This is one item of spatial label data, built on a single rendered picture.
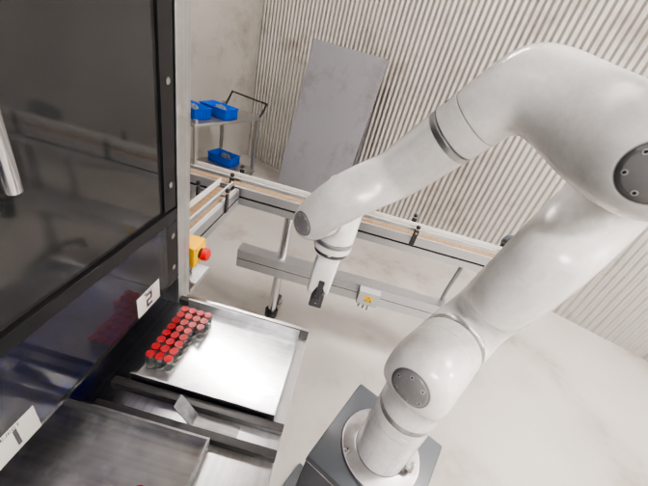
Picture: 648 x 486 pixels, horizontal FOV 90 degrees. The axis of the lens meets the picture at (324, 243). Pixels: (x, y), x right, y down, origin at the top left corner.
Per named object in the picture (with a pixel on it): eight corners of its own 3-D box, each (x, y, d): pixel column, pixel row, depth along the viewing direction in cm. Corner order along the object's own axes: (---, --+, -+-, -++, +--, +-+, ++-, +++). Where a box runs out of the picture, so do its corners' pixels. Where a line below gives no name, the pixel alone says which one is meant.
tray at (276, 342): (131, 382, 75) (130, 372, 73) (189, 307, 97) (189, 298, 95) (272, 423, 74) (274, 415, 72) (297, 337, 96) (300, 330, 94)
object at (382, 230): (182, 189, 163) (182, 160, 155) (197, 179, 176) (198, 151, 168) (547, 293, 160) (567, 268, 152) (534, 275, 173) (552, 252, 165)
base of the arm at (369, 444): (428, 446, 80) (462, 405, 70) (398, 521, 66) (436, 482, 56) (364, 396, 88) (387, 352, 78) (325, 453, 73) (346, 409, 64)
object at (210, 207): (161, 291, 104) (159, 253, 96) (116, 279, 104) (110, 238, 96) (240, 206, 163) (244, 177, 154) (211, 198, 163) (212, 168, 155)
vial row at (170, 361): (162, 372, 78) (161, 361, 75) (198, 320, 93) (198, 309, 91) (171, 375, 78) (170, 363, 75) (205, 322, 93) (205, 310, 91)
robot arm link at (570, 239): (388, 355, 60) (429, 320, 71) (438, 411, 55) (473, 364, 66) (638, 84, 30) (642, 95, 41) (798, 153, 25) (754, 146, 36)
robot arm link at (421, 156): (432, 166, 39) (300, 253, 61) (480, 158, 50) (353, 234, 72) (398, 103, 40) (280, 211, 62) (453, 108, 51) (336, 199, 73)
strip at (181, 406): (173, 421, 70) (173, 406, 67) (180, 409, 72) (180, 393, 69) (235, 441, 69) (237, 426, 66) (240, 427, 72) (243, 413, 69)
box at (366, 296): (355, 302, 181) (360, 290, 176) (356, 296, 185) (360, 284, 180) (375, 308, 181) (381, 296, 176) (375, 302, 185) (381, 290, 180)
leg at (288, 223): (261, 318, 205) (280, 214, 165) (265, 309, 213) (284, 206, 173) (275, 322, 205) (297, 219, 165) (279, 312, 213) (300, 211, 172)
